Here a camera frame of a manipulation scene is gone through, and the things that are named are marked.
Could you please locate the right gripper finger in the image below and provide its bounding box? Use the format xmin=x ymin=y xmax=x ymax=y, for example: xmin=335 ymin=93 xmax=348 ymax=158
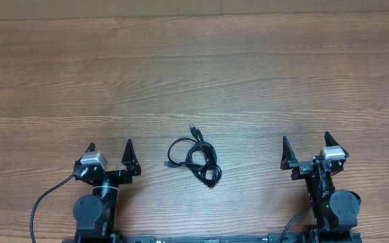
xmin=323 ymin=131 xmax=339 ymax=146
xmin=280 ymin=136 xmax=298 ymax=170

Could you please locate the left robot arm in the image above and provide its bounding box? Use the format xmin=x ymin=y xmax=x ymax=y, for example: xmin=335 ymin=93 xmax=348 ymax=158
xmin=73 ymin=139 xmax=141 ymax=243

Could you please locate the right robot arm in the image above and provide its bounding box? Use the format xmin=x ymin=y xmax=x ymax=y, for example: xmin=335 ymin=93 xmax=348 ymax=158
xmin=279 ymin=132 xmax=362 ymax=242

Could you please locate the left camera black cable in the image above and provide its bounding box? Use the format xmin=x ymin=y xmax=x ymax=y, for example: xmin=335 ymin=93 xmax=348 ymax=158
xmin=29 ymin=173 xmax=77 ymax=243

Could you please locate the camera black cable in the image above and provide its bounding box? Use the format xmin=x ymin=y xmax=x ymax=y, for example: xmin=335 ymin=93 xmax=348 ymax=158
xmin=29 ymin=173 xmax=77 ymax=243
xmin=279 ymin=200 xmax=319 ymax=243

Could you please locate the right camera black cable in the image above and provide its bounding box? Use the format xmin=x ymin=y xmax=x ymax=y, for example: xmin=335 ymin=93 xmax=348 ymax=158
xmin=279 ymin=200 xmax=319 ymax=243

